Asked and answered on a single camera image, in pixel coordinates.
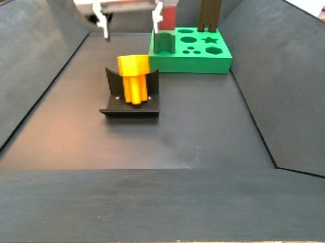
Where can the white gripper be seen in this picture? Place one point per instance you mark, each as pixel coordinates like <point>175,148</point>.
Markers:
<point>108,6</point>

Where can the red rectangular block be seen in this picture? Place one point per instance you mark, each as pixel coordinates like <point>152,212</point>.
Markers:
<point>168,18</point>

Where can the green shape sorter block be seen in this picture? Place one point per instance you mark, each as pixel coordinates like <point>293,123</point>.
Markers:
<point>201,53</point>

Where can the brown arch block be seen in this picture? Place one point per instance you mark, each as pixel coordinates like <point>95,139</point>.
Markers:
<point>209,15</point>

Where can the black curved fixture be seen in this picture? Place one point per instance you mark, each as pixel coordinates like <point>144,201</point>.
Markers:
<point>120,109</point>

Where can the yellow three prong object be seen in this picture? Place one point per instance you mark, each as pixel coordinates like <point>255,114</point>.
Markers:
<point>134,68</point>

